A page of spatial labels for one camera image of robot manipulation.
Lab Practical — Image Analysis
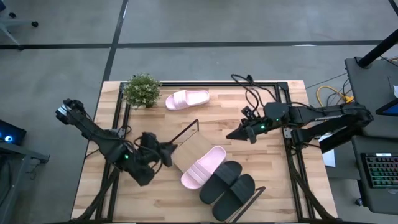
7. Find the grey metal side table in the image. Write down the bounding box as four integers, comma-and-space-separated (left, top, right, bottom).
0, 141, 50, 224

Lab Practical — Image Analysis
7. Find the grey desk with keyboard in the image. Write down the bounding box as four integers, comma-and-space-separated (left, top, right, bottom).
351, 135, 398, 215

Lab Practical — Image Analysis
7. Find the yellow cable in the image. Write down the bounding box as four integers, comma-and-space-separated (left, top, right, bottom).
316, 85, 355, 108

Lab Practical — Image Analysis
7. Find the black diagonal bar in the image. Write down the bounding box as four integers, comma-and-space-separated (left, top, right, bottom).
319, 126, 355, 155

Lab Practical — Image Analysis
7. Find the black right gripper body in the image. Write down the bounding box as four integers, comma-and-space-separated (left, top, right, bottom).
248, 116, 282, 136

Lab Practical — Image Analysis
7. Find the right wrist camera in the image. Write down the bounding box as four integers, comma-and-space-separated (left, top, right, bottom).
241, 105, 259, 121

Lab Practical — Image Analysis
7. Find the black computer with blue light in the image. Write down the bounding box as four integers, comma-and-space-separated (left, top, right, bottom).
0, 119, 27, 146

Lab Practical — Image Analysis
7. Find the black aluminium table frame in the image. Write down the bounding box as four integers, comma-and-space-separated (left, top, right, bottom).
73, 81, 338, 224

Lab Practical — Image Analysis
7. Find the grey office chair base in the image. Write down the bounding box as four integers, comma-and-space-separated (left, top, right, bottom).
0, 0, 40, 51

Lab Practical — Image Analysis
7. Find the wooden shelf with black frame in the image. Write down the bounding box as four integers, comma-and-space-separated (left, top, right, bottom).
170, 119, 267, 223

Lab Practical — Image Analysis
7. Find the black round pole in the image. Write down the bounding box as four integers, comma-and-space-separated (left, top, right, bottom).
356, 29, 398, 68

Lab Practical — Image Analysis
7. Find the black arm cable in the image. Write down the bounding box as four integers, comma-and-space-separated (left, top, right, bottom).
230, 73, 282, 110

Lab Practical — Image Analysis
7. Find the tablet with blue screen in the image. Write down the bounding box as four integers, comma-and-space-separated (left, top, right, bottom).
375, 98, 398, 117

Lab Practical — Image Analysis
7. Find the pink slide sandal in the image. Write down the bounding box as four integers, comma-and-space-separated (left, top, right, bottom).
180, 145, 227, 190
165, 90, 211, 111

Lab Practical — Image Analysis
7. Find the backlit black keyboard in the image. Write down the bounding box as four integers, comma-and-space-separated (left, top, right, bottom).
360, 152, 398, 189

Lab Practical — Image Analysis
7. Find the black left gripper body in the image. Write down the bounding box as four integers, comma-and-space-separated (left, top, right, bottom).
140, 132, 163, 169

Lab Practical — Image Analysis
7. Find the black slide sandal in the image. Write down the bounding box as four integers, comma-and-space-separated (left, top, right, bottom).
211, 173, 256, 222
198, 160, 243, 205

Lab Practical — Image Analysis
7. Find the green potted plant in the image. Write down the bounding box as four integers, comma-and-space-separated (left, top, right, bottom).
123, 73, 162, 110

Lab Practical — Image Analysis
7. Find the white paper sheet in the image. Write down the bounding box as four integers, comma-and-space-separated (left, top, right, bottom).
322, 149, 337, 168

